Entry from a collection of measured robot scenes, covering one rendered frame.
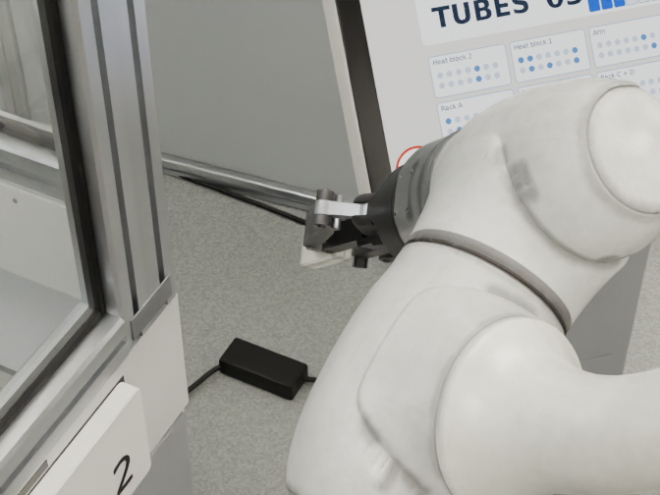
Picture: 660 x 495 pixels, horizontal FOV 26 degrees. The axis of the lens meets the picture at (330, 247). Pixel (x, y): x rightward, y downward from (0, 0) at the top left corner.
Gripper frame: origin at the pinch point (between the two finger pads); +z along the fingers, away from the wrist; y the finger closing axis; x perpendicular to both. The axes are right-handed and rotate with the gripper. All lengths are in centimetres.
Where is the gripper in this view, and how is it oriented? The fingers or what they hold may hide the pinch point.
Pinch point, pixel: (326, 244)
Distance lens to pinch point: 110.5
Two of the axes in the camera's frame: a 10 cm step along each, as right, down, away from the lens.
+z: -3.9, 1.1, 9.1
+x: -1.2, 9.8, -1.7
